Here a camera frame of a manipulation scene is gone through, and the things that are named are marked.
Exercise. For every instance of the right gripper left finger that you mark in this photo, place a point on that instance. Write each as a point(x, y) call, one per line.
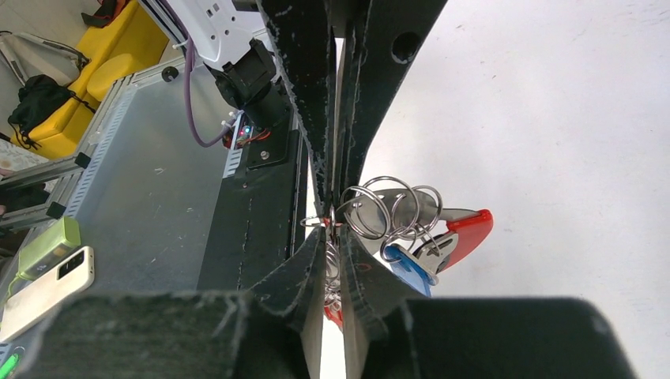
point(284, 335)

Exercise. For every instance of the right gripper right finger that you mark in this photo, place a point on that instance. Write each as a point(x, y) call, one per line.
point(375, 340)

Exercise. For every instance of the green box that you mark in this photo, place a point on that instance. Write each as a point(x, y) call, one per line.
point(49, 248)

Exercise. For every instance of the key organizer with red handle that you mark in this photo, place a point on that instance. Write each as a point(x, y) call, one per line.
point(386, 210)

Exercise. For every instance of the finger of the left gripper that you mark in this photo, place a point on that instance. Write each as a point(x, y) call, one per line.
point(382, 40)
point(302, 38)

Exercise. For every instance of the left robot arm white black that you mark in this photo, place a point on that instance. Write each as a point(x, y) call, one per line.
point(230, 38)

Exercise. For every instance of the white device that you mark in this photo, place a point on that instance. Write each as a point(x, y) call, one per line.
point(37, 299)

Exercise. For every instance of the yellow bin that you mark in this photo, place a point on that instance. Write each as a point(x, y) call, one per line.
point(131, 43)

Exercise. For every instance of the blue key tag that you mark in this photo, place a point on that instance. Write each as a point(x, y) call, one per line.
point(407, 267)

